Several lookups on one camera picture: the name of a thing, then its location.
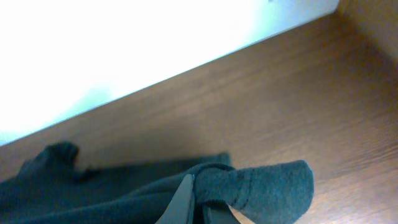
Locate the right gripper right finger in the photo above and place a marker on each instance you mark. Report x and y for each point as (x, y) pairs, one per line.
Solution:
(218, 213)

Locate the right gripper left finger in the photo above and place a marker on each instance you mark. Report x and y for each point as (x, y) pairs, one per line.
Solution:
(181, 207)

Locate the dark green t-shirt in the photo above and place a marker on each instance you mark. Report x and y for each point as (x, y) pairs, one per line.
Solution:
(49, 189)

